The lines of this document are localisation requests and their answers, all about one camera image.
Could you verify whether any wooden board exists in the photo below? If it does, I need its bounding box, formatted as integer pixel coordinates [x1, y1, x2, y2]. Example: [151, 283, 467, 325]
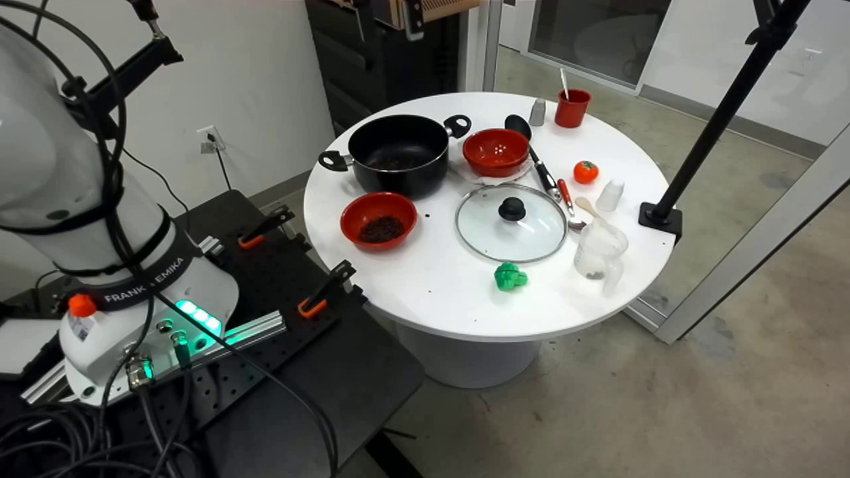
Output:
[388, 0, 486, 27]

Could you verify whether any green toy vegetable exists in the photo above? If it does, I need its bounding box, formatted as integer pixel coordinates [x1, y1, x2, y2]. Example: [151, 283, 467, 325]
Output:
[492, 260, 532, 295]

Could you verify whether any white shaker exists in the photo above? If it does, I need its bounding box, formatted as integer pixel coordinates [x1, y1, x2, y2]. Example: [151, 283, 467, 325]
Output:
[599, 177, 628, 215]

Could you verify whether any white round table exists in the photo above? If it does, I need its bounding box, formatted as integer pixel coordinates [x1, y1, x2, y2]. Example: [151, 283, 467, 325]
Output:
[301, 89, 677, 392]

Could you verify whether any red bowl with dark beans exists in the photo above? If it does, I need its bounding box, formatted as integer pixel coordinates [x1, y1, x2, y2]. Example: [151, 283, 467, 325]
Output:
[337, 187, 421, 254]

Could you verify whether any empty red bowl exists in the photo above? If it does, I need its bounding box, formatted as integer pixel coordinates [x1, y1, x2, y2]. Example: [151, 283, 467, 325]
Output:
[459, 126, 535, 181]

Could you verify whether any black tripod pole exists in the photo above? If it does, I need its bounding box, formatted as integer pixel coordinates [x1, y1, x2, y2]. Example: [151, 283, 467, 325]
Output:
[635, 0, 813, 245]

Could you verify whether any orange-topped white button box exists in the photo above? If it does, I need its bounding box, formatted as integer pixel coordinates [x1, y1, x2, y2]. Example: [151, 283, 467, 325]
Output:
[59, 291, 115, 372]

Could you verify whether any black ladle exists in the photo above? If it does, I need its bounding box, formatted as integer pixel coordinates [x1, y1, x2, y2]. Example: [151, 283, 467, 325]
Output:
[502, 110, 567, 199]

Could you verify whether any clear plastic measuring cup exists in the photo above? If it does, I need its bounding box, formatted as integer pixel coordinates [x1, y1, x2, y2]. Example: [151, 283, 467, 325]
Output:
[572, 193, 633, 286]

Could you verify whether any orange toy tomato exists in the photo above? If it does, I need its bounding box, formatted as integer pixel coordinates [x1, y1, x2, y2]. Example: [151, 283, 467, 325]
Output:
[572, 158, 603, 185]

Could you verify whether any white door frame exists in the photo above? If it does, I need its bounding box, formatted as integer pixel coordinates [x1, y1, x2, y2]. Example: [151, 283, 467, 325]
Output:
[621, 121, 850, 348]

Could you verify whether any red mug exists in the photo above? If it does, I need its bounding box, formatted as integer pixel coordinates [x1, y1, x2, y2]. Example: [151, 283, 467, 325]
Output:
[554, 86, 595, 130]

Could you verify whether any red-handled metal spatula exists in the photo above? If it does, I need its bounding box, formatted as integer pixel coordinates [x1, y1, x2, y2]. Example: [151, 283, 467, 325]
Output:
[554, 174, 599, 234]

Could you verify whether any black cable bundle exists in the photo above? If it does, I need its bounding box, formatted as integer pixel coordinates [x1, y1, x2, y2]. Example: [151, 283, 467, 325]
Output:
[0, 401, 196, 478]

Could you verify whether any black two-handled pot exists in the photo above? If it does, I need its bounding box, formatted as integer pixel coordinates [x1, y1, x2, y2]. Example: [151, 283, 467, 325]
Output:
[317, 110, 475, 201]

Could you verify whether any black camera bracket arm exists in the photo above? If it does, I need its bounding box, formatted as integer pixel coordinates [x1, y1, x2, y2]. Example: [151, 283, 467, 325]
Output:
[62, 0, 186, 134]

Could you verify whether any white wall power outlet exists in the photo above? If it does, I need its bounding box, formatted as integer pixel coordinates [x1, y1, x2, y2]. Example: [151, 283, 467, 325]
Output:
[192, 121, 224, 156]

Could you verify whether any black orange bar clamp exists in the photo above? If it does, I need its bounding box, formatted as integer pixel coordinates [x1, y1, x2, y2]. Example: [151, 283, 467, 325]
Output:
[296, 258, 360, 320]
[233, 205, 297, 251]

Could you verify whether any black perforated mounting table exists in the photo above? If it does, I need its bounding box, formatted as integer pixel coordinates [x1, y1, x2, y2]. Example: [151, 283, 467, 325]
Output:
[0, 187, 427, 478]

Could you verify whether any aluminium rail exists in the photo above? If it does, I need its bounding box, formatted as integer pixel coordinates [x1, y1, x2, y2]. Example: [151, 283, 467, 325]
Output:
[16, 308, 289, 405]

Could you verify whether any glass lid with black knob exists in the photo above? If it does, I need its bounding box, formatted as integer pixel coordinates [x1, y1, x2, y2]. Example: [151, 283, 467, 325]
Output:
[451, 181, 572, 264]

